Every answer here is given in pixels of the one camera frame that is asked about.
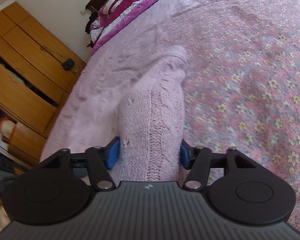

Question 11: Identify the pink cable knit cardigan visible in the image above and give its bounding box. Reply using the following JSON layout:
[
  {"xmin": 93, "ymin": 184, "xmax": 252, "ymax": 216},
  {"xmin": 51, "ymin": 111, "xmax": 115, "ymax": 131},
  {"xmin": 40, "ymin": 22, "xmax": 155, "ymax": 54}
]
[{"xmin": 110, "ymin": 46, "xmax": 187, "ymax": 184}]

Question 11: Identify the small black hanging purse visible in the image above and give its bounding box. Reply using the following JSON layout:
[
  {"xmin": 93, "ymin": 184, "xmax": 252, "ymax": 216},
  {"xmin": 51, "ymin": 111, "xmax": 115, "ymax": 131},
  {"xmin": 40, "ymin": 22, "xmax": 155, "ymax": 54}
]
[{"xmin": 62, "ymin": 59, "xmax": 75, "ymax": 71}]

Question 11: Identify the wooden wardrobe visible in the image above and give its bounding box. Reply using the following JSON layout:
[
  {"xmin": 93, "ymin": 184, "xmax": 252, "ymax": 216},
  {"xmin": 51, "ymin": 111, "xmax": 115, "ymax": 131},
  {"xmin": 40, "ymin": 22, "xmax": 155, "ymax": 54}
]
[{"xmin": 0, "ymin": 2, "xmax": 88, "ymax": 209}]

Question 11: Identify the pink floral bed sheet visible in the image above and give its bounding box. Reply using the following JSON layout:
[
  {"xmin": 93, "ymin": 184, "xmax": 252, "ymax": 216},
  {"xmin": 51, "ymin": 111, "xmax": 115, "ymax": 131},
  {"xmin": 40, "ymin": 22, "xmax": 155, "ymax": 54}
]
[{"xmin": 42, "ymin": 0, "xmax": 300, "ymax": 231}]

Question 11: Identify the magenta striped quilt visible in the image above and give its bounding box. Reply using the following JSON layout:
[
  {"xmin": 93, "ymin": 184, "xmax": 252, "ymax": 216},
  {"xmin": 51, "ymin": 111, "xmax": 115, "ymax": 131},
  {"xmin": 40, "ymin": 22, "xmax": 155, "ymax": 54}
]
[{"xmin": 89, "ymin": 0, "xmax": 158, "ymax": 54}]

